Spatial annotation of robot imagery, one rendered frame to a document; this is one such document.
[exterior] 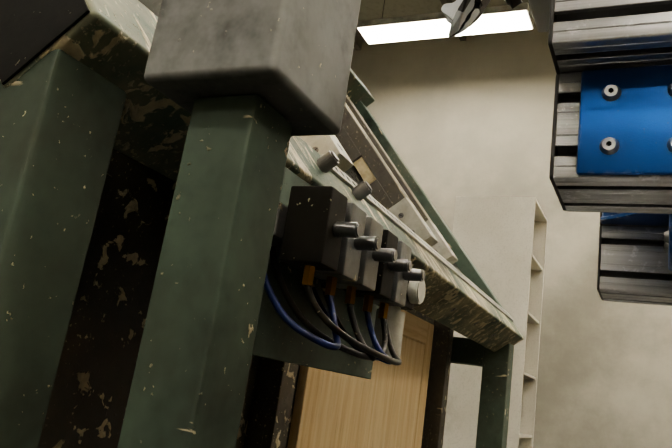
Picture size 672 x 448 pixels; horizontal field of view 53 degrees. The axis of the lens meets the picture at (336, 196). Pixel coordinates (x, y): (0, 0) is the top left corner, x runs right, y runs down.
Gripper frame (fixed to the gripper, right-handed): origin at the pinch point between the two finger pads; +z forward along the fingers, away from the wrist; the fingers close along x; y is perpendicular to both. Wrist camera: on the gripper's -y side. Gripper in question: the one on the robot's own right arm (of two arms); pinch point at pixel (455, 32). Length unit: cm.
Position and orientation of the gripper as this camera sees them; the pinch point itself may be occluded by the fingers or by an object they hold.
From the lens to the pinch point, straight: 152.3
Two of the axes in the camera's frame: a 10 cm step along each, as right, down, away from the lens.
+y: -7.3, -4.5, 5.1
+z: -5.5, 8.4, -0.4
